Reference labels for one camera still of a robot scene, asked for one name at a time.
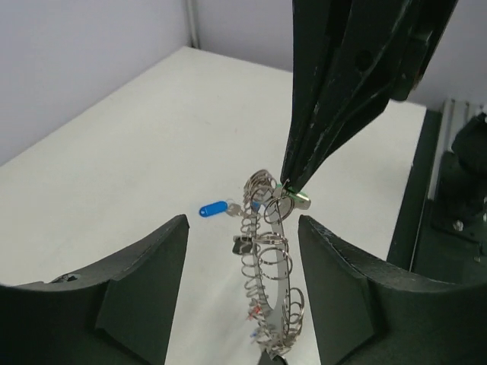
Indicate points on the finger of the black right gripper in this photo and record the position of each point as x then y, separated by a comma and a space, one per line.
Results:
318, 28
385, 50

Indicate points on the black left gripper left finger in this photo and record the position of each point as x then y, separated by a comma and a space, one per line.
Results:
118, 310

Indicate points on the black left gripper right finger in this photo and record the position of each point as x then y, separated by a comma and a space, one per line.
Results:
368, 311

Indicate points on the silver key with green tag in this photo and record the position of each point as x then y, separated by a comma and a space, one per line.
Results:
300, 200

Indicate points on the black key tag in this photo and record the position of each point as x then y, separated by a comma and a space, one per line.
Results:
243, 245

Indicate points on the silver key with blue tag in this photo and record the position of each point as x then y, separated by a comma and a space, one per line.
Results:
228, 206

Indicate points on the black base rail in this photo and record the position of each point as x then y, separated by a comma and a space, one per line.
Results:
440, 232

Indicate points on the aluminium frame left post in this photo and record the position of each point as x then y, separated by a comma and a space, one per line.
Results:
192, 15

